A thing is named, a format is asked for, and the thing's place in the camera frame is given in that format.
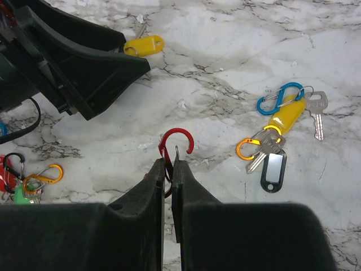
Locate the orange S carabiner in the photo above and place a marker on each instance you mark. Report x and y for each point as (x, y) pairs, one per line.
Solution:
(45, 180)
(248, 148)

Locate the black tag key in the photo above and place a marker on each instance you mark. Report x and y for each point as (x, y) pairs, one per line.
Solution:
(274, 159)

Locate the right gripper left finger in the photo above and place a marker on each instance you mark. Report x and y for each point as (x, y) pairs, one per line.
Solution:
(139, 236)

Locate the blue S carabiner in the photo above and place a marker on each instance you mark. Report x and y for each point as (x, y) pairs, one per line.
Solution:
(279, 96)

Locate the red tag key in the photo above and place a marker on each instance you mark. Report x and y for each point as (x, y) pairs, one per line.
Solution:
(4, 178)

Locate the green tag key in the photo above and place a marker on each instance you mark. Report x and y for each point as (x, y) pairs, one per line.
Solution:
(23, 197)

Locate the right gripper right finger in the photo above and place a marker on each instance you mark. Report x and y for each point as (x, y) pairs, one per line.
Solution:
(185, 190)

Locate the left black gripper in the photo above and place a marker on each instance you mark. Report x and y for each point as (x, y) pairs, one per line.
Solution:
(77, 65)

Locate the blue tag key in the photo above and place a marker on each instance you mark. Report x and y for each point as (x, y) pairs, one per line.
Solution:
(3, 129)

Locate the black S carabiner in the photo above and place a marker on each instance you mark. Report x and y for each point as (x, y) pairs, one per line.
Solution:
(8, 169)

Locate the yellow tag key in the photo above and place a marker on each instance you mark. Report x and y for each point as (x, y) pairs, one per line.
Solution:
(315, 102)
(143, 46)

